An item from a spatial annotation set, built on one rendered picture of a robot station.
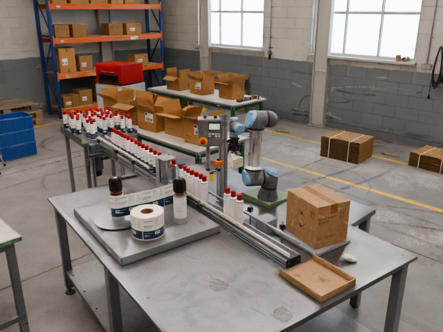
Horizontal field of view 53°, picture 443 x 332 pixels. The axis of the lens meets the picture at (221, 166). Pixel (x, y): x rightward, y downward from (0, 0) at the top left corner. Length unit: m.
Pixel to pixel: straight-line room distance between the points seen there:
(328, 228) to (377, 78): 5.80
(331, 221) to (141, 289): 1.13
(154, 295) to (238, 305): 0.42
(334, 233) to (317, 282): 0.41
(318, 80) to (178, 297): 6.97
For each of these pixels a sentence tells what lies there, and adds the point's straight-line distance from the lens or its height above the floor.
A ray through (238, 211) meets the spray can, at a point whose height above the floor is 0.98.
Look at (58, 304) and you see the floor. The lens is 3.83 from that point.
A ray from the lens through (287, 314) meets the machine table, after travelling 2.20.
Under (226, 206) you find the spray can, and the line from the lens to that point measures 2.88.
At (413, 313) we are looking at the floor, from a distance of 3.81.
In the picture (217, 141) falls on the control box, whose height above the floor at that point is 1.32.
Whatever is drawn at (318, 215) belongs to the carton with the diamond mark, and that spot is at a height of 1.07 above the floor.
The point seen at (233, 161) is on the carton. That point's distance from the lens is 3.55.
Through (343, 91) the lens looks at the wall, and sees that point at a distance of 8.59.
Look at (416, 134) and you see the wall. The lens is 8.10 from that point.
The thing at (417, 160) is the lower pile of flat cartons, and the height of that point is 0.11.
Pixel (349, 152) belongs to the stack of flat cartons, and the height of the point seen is 0.15.
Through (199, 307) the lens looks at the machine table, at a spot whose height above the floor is 0.83.
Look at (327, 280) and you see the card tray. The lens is 2.45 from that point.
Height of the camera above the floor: 2.18
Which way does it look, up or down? 20 degrees down
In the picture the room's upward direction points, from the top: straight up
